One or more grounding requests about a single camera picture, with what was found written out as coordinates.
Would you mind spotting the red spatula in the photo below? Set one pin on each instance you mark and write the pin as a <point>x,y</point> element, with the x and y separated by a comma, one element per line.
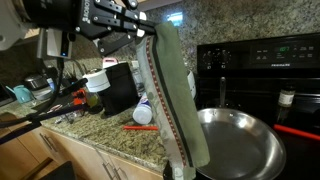
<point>140,127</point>

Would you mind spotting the pink lidded container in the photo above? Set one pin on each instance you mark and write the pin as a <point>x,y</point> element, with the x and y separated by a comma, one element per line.
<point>109,62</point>

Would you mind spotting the small spice jar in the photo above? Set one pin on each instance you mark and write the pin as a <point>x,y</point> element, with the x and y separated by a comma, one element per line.
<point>285,97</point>

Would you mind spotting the silver sink faucet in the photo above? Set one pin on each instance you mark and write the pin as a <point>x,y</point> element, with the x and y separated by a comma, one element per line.
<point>80,68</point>

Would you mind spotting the black counter mat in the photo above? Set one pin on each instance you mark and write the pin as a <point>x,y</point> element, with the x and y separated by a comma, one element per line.
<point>50,104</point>

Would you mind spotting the black electric stove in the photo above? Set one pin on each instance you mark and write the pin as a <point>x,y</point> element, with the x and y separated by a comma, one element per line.
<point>253,71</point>

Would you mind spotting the white Lysol wipes canister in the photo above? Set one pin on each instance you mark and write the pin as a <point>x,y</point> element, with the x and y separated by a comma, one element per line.
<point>142,113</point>

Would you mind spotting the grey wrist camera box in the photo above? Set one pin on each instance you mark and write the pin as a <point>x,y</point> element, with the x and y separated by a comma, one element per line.
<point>55,43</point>

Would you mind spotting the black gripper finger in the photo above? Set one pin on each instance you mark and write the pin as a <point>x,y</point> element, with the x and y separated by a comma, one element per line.
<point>116,10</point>
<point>116,42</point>

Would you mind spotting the silver cooking pot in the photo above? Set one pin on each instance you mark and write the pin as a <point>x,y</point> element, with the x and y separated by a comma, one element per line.
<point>35,81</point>

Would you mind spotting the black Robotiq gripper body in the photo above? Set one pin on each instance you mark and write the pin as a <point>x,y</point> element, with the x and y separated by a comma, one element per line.
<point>56,13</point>

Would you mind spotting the wooden upper cabinets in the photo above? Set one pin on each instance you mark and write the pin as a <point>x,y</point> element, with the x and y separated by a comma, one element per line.
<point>160,3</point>

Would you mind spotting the silver frying pan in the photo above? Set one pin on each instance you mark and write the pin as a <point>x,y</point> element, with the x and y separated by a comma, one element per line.
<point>243,146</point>

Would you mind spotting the green glass jar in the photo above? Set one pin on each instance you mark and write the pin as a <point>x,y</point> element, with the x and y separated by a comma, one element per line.
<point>92,100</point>

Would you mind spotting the wooden cabinets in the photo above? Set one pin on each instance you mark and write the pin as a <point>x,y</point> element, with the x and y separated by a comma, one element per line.
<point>160,3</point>
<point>20,156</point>

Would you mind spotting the clear plastic bottle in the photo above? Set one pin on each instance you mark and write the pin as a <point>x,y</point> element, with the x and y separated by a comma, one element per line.
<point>136,78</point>

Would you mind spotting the black bar camera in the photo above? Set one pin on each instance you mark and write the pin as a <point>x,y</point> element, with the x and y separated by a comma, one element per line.
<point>75,86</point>

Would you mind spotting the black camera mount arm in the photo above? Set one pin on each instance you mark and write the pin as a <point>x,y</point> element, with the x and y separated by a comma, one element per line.
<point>16,131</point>

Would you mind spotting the black coffee machine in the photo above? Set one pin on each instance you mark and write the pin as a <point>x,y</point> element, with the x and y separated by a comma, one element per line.
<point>116,90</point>

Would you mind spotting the green patterned kitchen towel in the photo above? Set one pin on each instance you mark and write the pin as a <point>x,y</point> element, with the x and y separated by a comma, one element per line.
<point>173,83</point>

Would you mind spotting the white round container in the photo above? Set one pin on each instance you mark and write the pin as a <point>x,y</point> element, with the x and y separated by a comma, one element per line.
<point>96,80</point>

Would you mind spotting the orange small object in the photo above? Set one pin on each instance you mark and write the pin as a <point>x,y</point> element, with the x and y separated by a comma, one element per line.
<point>79,96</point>

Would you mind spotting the wooden lower cabinets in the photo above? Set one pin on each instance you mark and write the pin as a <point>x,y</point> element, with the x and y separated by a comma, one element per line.
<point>20,156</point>

